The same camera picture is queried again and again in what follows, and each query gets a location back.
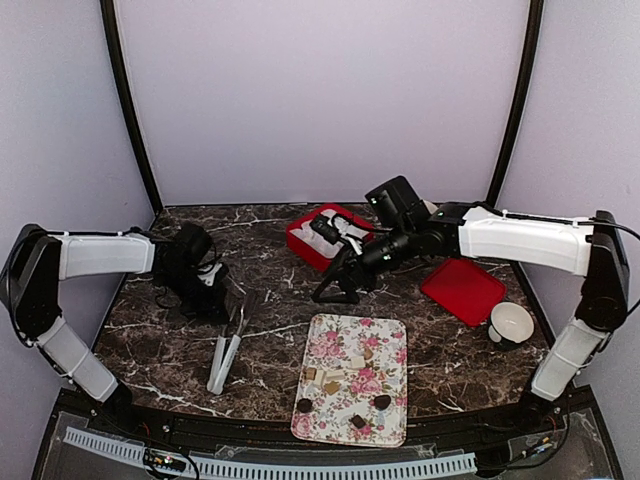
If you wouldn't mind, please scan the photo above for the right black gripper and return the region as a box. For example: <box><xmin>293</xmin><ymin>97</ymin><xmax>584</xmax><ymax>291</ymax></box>
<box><xmin>311</xmin><ymin>221</ymin><xmax>416</xmax><ymax>304</ymax></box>

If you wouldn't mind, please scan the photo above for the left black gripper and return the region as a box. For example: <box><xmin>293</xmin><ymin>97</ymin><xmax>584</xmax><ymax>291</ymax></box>
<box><xmin>157</xmin><ymin>266</ymin><xmax>230</xmax><ymax>325</ymax></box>

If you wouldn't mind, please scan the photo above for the dark heart chocolate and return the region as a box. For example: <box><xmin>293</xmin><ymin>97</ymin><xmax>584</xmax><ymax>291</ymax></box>
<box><xmin>373</xmin><ymin>394</ymin><xmax>391</xmax><ymax>411</ymax></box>

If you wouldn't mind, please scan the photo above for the dark round chocolate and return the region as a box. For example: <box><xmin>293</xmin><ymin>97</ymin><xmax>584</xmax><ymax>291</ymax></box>
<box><xmin>296</xmin><ymin>398</ymin><xmax>313</xmax><ymax>413</ymax></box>

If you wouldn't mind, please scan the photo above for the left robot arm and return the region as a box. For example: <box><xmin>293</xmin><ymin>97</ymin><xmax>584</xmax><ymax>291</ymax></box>
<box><xmin>1</xmin><ymin>223</ymin><xmax>230</xmax><ymax>436</ymax></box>

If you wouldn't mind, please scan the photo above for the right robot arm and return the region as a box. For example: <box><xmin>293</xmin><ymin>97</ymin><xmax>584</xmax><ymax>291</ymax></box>
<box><xmin>310</xmin><ymin>176</ymin><xmax>635</xmax><ymax>434</ymax></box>

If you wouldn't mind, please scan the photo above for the white chocolate cube upper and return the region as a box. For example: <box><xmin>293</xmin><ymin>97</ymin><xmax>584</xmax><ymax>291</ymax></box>
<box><xmin>350</xmin><ymin>356</ymin><xmax>365</xmax><ymax>370</ymax></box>

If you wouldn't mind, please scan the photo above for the red chocolate box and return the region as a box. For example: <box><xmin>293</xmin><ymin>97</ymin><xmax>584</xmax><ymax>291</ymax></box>
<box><xmin>285</xmin><ymin>203</ymin><xmax>373</xmax><ymax>272</ymax></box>

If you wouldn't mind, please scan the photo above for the white chocolate bar middle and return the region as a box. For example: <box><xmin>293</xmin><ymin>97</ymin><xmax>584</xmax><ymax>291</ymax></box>
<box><xmin>325</xmin><ymin>369</ymin><xmax>346</xmax><ymax>382</ymax></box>

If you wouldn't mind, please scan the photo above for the white chocolate left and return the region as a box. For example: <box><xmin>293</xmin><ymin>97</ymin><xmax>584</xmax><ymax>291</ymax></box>
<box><xmin>313</xmin><ymin>370</ymin><xmax>326</xmax><ymax>386</ymax></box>

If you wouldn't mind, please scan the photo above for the caramel chocolate lower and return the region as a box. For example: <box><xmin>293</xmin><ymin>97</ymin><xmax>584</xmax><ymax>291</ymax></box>
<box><xmin>322</xmin><ymin>381</ymin><xmax>340</xmax><ymax>395</ymax></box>

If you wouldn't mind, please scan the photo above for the floral rectangular tray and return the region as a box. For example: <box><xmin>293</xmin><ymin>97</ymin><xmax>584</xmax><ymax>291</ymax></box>
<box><xmin>291</xmin><ymin>314</ymin><xmax>408</xmax><ymax>448</ymax></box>

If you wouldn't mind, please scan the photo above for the red box lid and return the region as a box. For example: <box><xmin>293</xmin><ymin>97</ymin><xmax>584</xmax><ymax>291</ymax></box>
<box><xmin>420</xmin><ymin>259</ymin><xmax>507</xmax><ymax>328</ymax></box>

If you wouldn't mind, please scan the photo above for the white and dark bowl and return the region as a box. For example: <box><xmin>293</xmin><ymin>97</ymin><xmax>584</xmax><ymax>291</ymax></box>
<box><xmin>487</xmin><ymin>302</ymin><xmax>535</xmax><ymax>351</ymax></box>

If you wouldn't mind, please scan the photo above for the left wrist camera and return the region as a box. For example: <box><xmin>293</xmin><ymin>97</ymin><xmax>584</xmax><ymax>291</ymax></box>
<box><xmin>197</xmin><ymin>263</ymin><xmax>229</xmax><ymax>287</ymax></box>

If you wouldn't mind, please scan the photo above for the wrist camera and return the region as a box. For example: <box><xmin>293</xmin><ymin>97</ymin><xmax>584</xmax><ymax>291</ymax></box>
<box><xmin>310</xmin><ymin>214</ymin><xmax>345</xmax><ymax>245</ymax></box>
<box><xmin>197</xmin><ymin>263</ymin><xmax>229</xmax><ymax>287</ymax></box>

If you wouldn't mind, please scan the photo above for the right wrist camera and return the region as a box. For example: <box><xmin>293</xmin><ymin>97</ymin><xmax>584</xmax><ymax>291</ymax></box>
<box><xmin>310</xmin><ymin>214</ymin><xmax>345</xmax><ymax>245</ymax></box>

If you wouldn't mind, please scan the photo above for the white slotted cable duct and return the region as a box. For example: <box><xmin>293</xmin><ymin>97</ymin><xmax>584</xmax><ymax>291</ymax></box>
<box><xmin>62</xmin><ymin>427</ymin><xmax>477</xmax><ymax>479</ymax></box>

